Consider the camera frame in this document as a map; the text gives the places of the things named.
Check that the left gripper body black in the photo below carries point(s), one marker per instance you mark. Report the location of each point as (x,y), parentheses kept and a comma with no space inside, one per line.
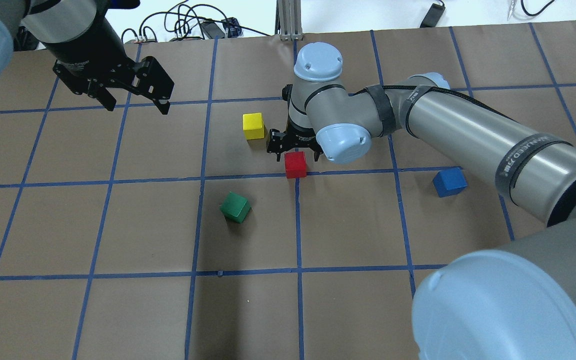
(84,48)

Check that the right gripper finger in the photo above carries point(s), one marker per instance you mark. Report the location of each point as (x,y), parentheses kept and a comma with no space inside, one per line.
(276,142)
(317,153)

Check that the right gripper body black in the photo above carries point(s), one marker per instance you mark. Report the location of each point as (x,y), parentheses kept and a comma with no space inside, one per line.
(302,136)

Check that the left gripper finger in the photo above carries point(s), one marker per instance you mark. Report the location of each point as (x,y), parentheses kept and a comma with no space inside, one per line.
(152,81)
(80,83)

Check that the red wooden block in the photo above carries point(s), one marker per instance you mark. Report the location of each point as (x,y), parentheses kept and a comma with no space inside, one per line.
(295,165)

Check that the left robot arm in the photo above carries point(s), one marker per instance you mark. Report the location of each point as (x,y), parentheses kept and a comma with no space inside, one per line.
(24,13)

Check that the yellow wooden block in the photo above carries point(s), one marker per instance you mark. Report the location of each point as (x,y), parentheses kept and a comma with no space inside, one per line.
(253,126)

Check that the green wooden block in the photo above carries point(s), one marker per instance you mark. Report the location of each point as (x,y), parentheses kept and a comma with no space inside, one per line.
(235,207)

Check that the blue wooden block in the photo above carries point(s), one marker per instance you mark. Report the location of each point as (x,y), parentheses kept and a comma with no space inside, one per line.
(449,182)

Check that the black power adapter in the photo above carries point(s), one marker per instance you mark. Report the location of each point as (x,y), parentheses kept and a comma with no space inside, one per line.
(433,15)

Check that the aluminium frame post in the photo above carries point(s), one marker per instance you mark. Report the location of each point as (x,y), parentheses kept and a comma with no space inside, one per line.
(288,20)

